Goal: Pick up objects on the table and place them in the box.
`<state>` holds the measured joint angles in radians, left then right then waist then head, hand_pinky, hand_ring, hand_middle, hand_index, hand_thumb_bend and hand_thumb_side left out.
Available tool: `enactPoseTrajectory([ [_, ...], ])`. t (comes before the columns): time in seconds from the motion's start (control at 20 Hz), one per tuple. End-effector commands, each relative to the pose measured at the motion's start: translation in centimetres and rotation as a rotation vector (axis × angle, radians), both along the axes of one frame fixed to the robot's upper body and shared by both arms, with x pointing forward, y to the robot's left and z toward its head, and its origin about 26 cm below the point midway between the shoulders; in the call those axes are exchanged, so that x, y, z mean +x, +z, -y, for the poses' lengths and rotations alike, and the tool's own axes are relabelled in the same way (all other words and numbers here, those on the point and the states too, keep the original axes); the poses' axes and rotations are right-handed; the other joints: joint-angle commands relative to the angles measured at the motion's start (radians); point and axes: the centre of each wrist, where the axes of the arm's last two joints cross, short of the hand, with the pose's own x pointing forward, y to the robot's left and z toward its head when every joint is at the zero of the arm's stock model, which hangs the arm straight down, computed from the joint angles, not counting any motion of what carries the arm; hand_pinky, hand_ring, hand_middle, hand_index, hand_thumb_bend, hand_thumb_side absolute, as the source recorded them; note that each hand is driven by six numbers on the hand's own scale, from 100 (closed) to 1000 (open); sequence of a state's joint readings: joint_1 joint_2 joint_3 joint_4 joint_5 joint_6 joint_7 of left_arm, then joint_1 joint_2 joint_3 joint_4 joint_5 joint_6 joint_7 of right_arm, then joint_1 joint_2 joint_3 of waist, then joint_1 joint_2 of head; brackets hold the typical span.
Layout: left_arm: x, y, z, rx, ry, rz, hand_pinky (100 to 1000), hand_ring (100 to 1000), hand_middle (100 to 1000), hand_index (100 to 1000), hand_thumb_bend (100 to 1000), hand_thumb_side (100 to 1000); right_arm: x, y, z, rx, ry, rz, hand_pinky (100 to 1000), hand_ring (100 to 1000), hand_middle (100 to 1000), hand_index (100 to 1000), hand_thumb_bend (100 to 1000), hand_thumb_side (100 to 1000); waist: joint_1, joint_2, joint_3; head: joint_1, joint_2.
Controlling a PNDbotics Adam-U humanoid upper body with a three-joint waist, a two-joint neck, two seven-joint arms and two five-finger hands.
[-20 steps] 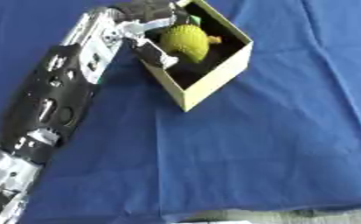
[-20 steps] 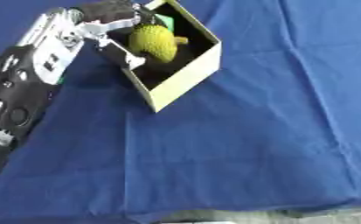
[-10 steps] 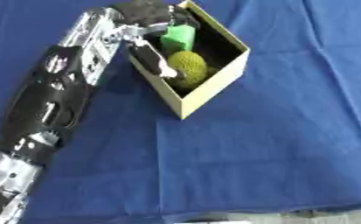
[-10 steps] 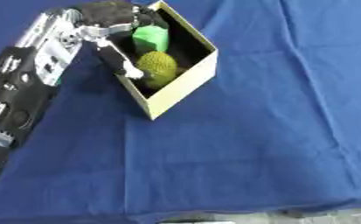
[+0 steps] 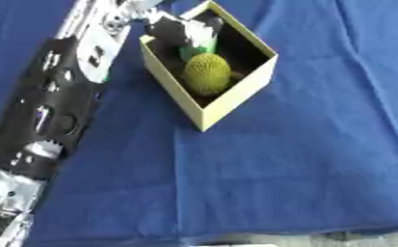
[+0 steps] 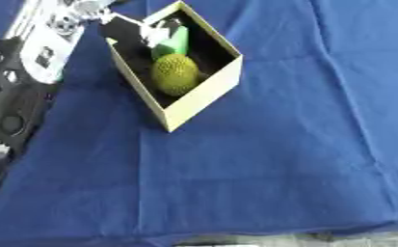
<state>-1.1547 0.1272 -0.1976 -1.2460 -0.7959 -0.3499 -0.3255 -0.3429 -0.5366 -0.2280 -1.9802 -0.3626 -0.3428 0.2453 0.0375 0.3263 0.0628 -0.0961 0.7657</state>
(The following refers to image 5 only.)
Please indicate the green block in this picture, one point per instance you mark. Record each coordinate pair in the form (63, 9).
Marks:
(195, 50)

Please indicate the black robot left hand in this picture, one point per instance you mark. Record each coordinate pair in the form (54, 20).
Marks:
(174, 29)

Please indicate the tan cardboard box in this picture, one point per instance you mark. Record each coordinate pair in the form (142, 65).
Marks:
(230, 96)

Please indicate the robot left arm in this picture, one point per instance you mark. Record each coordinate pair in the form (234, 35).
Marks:
(56, 106)

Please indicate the yellow-green spiky toy fruit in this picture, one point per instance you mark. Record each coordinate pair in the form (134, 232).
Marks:
(206, 74)

